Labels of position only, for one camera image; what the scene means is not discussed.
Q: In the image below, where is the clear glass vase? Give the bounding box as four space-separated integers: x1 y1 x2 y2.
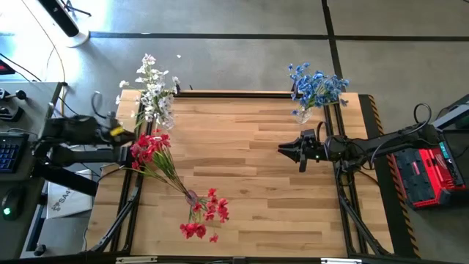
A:
295 106 314 125
160 114 177 131

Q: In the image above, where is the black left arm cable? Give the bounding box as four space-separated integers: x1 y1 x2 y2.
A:
90 90 114 122

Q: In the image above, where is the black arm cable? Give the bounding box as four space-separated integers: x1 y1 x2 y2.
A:
90 90 114 122
413 102 434 126

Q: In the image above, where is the black red device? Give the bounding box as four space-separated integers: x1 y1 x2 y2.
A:
0 59 16 76

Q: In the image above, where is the silver metal bracket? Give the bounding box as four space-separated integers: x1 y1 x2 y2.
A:
320 257 362 264
115 256 158 264

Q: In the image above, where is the red black tool case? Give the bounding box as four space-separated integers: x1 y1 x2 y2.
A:
388 141 468 210

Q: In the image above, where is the purple glass vase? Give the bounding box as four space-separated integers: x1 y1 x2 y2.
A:
185 189 201 207

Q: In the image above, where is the yellow cable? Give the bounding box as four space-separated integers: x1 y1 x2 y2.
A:
54 86 67 118

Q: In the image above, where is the black hazard-striped platform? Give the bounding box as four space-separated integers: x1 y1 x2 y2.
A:
358 93 422 260

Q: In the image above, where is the black knob lever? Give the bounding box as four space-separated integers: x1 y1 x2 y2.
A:
0 87 27 103

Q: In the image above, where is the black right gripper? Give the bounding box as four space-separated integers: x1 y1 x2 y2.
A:
277 130 330 164

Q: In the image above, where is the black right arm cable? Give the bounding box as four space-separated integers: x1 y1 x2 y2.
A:
413 102 434 126

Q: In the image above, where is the black backlit keyboard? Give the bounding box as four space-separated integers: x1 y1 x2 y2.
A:
0 132 29 174

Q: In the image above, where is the small black desk device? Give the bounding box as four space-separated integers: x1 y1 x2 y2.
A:
0 106 25 122

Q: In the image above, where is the black computer mouse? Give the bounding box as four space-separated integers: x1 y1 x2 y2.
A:
0 187 26 221

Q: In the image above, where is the black pole white round base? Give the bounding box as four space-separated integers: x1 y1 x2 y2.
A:
36 0 91 48

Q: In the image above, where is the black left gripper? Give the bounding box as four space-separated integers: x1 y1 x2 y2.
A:
93 119 136 146

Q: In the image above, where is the grey desk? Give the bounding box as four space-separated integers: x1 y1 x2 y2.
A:
0 81 99 261

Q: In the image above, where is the dark screen panel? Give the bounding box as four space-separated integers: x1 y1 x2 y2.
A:
441 128 469 184

